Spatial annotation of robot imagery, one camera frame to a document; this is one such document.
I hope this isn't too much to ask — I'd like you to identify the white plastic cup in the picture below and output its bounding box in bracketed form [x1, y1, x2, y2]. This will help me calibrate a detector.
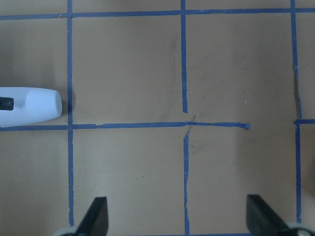
[0, 87, 62, 128]

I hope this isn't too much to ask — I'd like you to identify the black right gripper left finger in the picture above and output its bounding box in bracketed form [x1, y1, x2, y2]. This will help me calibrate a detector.
[76, 197, 109, 236]

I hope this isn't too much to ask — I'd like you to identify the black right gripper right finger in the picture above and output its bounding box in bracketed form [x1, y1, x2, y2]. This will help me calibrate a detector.
[246, 194, 303, 236]

